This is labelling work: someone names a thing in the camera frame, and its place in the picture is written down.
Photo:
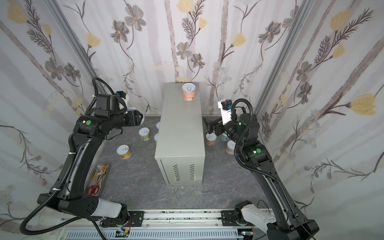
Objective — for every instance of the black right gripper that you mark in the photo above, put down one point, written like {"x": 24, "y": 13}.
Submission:
{"x": 216, "y": 126}

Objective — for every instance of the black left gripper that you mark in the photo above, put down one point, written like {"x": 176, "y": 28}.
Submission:
{"x": 137, "y": 118}

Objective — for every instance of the pink labelled can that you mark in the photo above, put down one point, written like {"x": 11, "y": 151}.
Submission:
{"x": 230, "y": 148}

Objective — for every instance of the orange labelled can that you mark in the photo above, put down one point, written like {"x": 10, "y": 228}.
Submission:
{"x": 189, "y": 91}

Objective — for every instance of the teal labelled can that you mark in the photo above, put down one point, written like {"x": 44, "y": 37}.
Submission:
{"x": 142, "y": 117}

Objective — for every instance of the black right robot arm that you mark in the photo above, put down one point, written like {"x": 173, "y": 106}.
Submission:
{"x": 287, "y": 222}

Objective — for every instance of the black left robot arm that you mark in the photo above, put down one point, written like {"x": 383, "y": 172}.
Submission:
{"x": 107, "y": 111}

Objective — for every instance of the brown labelled can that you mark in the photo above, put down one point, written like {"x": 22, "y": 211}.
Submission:
{"x": 211, "y": 139}

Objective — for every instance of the pale teal can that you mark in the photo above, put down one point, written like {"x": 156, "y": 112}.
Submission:
{"x": 224, "y": 137}

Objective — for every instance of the green labelled can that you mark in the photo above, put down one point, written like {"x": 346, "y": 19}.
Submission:
{"x": 145, "y": 134}

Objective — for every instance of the rear can beside cabinet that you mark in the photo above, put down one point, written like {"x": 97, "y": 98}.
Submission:
{"x": 158, "y": 125}

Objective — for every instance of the can beside cabinet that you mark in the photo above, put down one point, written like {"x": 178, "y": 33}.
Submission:
{"x": 156, "y": 137}
{"x": 158, "y": 125}

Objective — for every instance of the front can beside cabinet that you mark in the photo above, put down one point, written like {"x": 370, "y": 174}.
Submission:
{"x": 156, "y": 137}

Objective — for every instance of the yellow labelled can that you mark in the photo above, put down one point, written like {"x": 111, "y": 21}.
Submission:
{"x": 124, "y": 152}

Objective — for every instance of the grey metal cabinet box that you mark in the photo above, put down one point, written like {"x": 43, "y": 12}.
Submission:
{"x": 180, "y": 149}

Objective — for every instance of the right steel scissors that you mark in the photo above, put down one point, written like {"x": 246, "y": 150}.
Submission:
{"x": 195, "y": 193}

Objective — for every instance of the steel scissors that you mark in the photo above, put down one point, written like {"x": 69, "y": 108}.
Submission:
{"x": 175, "y": 195}
{"x": 195, "y": 193}

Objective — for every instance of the left steel scissors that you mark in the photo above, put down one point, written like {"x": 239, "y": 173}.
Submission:
{"x": 175, "y": 195}

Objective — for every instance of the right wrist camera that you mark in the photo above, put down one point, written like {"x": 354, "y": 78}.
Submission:
{"x": 225, "y": 107}

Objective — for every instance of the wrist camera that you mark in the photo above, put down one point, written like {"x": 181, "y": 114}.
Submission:
{"x": 225, "y": 107}
{"x": 124, "y": 96}

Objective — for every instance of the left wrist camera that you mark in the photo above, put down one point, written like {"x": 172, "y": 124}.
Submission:
{"x": 124, "y": 96}

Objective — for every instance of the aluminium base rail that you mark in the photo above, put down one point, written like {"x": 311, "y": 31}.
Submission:
{"x": 205, "y": 224}

